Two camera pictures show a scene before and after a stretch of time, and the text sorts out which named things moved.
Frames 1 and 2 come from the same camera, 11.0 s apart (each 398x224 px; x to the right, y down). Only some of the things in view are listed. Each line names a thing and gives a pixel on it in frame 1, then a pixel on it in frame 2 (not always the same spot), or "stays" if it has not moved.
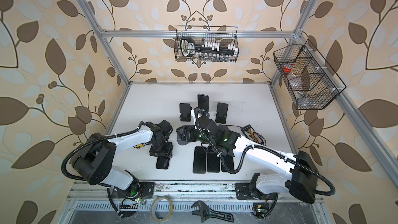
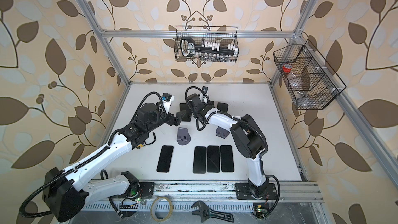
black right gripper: x=193 y=129 to x=211 y=105
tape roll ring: x=153 y=206 stays
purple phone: x=199 y=160 stays
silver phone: x=162 y=162 stays
